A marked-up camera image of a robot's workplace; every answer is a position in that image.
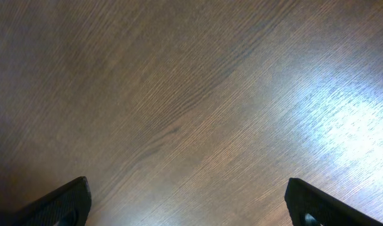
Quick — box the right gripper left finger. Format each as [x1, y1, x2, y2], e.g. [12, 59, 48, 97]
[0, 176, 92, 226]

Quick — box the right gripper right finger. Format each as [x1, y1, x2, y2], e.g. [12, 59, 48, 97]
[284, 178, 383, 226]

